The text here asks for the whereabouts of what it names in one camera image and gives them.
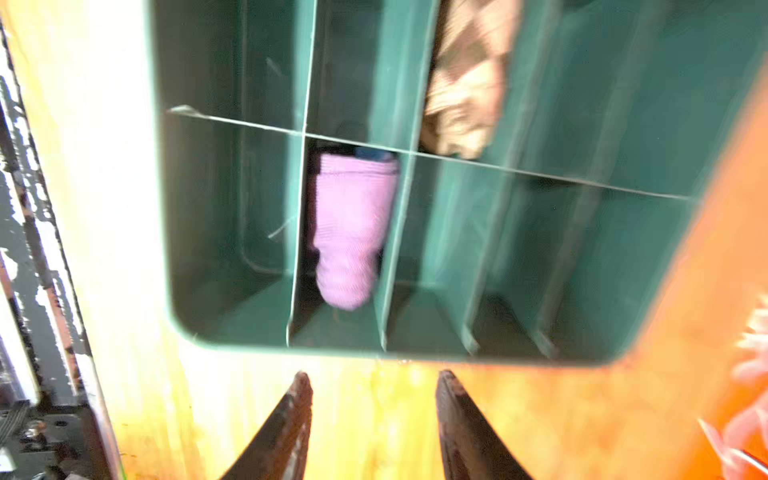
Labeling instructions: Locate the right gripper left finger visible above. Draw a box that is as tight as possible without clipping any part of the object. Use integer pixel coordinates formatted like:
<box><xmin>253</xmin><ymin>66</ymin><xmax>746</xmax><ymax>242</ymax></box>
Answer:
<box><xmin>221</xmin><ymin>371</ymin><xmax>313</xmax><ymax>480</ymax></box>

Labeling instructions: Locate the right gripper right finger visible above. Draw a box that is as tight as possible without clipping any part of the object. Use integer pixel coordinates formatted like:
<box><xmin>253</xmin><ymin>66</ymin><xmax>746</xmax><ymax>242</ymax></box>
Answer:
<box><xmin>435</xmin><ymin>369</ymin><xmax>531</xmax><ymax>479</ymax></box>

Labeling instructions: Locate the green divided organizer tray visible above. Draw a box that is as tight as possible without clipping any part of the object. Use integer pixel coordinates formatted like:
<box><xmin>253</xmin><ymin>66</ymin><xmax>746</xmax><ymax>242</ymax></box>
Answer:
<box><xmin>149</xmin><ymin>1</ymin><xmax>767</xmax><ymax>365</ymax></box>

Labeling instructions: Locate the purple yellow blue sock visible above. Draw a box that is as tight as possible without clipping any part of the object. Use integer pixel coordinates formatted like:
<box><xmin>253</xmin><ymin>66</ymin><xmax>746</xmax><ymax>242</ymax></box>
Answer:
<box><xmin>308</xmin><ymin>147</ymin><xmax>400</xmax><ymax>311</ymax></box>

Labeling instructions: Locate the beige brown argyle sock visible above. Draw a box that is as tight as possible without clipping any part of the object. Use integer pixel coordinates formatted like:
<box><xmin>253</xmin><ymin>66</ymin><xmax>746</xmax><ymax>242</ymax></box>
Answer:
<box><xmin>420</xmin><ymin>0</ymin><xmax>524</xmax><ymax>160</ymax></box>

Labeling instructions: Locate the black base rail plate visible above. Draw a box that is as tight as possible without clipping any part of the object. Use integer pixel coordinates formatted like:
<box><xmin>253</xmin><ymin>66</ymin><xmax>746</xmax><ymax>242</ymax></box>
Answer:
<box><xmin>1</xmin><ymin>33</ymin><xmax>123</xmax><ymax>479</ymax></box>

